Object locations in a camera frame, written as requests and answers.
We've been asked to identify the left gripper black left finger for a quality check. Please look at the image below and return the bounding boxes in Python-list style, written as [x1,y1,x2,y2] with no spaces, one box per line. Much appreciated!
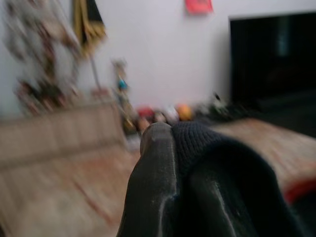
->
[118,123,179,237]

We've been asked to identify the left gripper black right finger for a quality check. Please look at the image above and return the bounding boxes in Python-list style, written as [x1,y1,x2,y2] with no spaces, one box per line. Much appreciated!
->
[186,171,253,237]

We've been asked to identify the black polo shirt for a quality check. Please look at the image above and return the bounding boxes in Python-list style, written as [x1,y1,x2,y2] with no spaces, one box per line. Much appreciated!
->
[172,120,306,237]

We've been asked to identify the glass jar red lid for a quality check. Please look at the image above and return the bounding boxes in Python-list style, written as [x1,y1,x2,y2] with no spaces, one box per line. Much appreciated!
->
[137,107,155,124]

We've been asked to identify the yellow orange round plush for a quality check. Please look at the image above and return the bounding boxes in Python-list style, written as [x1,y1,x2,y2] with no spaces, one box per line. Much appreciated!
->
[176,103,193,121]

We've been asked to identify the gold blue trophy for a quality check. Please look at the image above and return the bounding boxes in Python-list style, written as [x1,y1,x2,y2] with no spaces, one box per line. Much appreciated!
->
[112,59,139,134]

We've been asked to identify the light wooden sideboard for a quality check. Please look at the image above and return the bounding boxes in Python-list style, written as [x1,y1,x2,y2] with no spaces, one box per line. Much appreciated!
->
[0,103,126,168]

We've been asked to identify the marble folding table red edge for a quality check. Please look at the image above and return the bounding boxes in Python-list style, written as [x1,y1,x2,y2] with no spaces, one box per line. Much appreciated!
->
[0,118,316,237]

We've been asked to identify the black gold pennant flag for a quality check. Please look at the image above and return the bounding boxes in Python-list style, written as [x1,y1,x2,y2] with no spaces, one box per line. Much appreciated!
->
[71,0,108,57]

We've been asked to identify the black television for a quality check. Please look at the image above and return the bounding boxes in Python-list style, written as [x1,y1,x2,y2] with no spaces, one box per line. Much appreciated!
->
[228,11,316,107]

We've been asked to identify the red paper wall sign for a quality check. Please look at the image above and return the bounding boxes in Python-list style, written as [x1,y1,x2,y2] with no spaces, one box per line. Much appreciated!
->
[185,0,213,15]

